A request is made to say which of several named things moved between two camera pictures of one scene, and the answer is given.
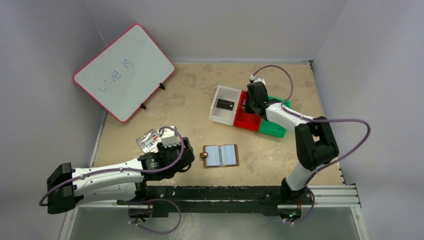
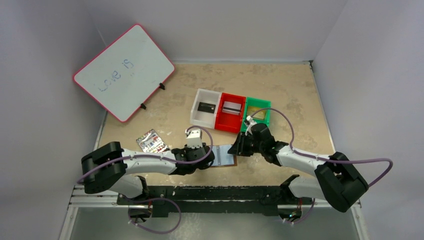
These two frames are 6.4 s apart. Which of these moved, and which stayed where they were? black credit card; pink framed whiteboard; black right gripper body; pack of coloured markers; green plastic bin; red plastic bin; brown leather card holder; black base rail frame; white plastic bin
Moved: black credit card; black right gripper body; green plastic bin; red plastic bin; white plastic bin
Stayed: brown leather card holder; pink framed whiteboard; pack of coloured markers; black base rail frame
